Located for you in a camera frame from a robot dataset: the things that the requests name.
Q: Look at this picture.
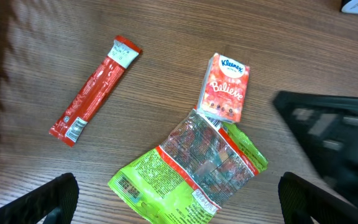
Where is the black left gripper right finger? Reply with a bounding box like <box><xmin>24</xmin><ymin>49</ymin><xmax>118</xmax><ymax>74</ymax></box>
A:
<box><xmin>278</xmin><ymin>172</ymin><xmax>358</xmax><ymax>224</ymax></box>

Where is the red tissue pack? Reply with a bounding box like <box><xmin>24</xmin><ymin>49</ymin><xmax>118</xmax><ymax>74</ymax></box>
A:
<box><xmin>196</xmin><ymin>53</ymin><xmax>250</xmax><ymax>123</ymax></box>

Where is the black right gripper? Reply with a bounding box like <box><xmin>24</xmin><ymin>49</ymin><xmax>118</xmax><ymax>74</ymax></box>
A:
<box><xmin>273</xmin><ymin>91</ymin><xmax>358</xmax><ymax>208</ymax></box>

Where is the green candy bag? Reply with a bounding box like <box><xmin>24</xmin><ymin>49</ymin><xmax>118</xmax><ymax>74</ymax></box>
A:
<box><xmin>108</xmin><ymin>109</ymin><xmax>268</xmax><ymax>224</ymax></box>

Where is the red snack bar wrapper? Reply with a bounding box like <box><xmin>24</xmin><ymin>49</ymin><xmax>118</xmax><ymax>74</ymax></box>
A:
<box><xmin>49</xmin><ymin>35</ymin><xmax>142</xmax><ymax>147</ymax></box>

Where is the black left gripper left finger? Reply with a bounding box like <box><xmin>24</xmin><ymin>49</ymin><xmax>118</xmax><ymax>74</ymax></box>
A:
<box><xmin>0</xmin><ymin>173</ymin><xmax>79</xmax><ymax>224</ymax></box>

